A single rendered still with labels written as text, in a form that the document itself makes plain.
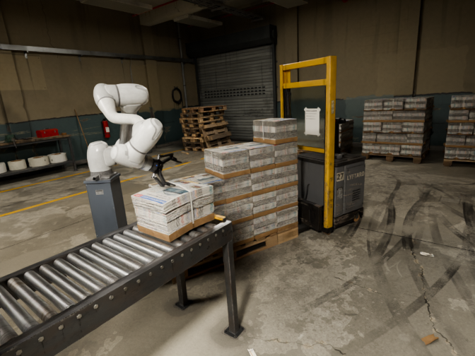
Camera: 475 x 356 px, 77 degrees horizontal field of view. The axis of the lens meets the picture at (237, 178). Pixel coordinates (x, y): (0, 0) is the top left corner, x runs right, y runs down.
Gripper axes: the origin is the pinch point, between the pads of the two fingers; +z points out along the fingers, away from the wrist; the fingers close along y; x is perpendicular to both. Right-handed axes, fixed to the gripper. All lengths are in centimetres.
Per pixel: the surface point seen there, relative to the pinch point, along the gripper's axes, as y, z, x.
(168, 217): 25.0, -10.0, 15.0
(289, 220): 8, 174, -5
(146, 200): 19.7, -16.0, 1.6
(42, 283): 64, -53, -5
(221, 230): 26.4, 22.1, 26.6
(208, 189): 4.7, 15.0, 15.2
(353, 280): 45, 153, 74
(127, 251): 47, -19, 2
